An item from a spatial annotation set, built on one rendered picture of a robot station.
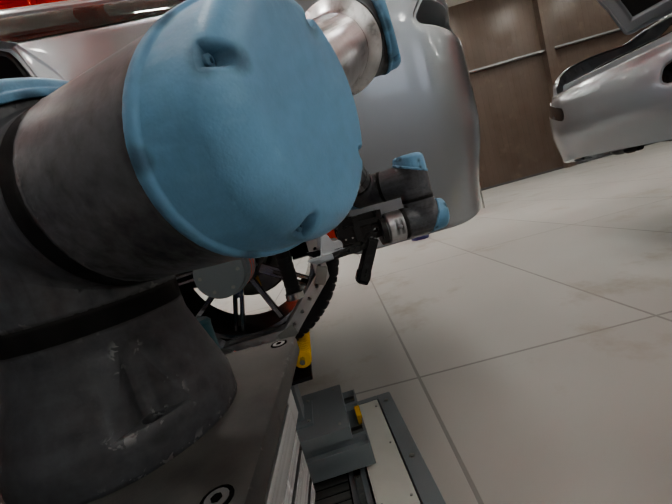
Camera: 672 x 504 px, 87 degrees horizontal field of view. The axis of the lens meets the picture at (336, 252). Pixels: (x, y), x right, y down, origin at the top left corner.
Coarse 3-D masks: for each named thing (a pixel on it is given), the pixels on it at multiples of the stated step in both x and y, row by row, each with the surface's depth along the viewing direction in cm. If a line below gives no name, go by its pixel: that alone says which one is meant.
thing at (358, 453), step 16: (352, 400) 142; (352, 416) 136; (352, 432) 122; (336, 448) 120; (352, 448) 115; (368, 448) 116; (320, 464) 115; (336, 464) 115; (352, 464) 116; (368, 464) 116; (320, 480) 115
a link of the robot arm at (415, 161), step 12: (408, 156) 81; (420, 156) 82; (396, 168) 83; (408, 168) 81; (420, 168) 81; (384, 180) 84; (396, 180) 83; (408, 180) 82; (420, 180) 82; (384, 192) 85; (396, 192) 84; (408, 192) 83; (420, 192) 82; (432, 192) 84
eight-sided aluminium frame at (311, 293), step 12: (312, 240) 105; (312, 264) 106; (324, 264) 106; (312, 276) 110; (324, 276) 106; (312, 288) 106; (300, 300) 107; (312, 300) 107; (300, 312) 108; (288, 324) 107; (300, 324) 107; (252, 336) 110; (264, 336) 106; (276, 336) 107; (288, 336) 107; (228, 348) 106; (240, 348) 106
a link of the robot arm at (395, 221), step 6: (396, 210) 85; (384, 216) 84; (390, 216) 83; (396, 216) 83; (402, 216) 83; (390, 222) 82; (396, 222) 82; (402, 222) 82; (390, 228) 82; (396, 228) 82; (402, 228) 83; (390, 234) 83; (396, 234) 83; (402, 234) 83; (390, 240) 85; (396, 240) 84
